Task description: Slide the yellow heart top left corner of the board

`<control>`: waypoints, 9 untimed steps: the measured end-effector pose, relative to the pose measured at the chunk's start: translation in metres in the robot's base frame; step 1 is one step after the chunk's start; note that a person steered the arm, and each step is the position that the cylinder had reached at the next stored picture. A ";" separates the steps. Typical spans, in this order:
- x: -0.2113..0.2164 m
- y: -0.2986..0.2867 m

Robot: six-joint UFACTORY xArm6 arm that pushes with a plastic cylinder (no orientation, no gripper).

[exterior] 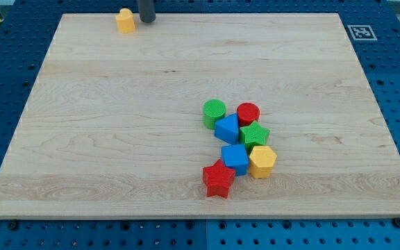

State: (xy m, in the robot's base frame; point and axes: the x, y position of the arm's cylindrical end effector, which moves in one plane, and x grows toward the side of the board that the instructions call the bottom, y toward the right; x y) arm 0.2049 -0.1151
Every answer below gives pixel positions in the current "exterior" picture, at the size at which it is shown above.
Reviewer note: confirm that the white fiducial marker tag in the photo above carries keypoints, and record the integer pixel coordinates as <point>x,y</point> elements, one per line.
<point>362,32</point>

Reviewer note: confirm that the green star block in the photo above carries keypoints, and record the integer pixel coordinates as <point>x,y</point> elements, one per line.
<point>253,135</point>

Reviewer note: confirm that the black bolt front right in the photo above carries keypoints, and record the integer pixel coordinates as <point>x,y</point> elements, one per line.
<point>396,222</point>

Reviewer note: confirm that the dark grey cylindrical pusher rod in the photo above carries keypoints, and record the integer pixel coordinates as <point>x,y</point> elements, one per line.
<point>147,11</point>

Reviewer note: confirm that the red cylinder block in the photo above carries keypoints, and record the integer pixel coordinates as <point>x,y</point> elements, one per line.
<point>247,113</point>

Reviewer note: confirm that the black bolt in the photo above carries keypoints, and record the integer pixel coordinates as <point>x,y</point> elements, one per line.
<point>396,222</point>
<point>13,225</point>

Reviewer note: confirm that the black bolt front left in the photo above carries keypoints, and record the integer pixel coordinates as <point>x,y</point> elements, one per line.
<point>13,225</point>

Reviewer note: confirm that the yellow heart block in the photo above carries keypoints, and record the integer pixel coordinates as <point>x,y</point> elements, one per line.
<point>125,21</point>

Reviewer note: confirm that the green cylinder block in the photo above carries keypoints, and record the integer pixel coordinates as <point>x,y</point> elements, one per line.
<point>213,110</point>

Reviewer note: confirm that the blue triangle block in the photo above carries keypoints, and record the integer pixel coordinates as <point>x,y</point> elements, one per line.
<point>227,129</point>

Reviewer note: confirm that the red star block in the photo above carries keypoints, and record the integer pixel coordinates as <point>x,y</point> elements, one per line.
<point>218,179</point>

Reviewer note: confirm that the blue cube block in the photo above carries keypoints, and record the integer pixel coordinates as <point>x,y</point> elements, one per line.
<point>235,157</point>

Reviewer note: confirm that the yellow hexagon block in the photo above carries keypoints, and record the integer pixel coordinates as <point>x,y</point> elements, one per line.
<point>261,161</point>

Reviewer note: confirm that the light wooden board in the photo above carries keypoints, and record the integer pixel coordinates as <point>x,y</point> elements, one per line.
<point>112,128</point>

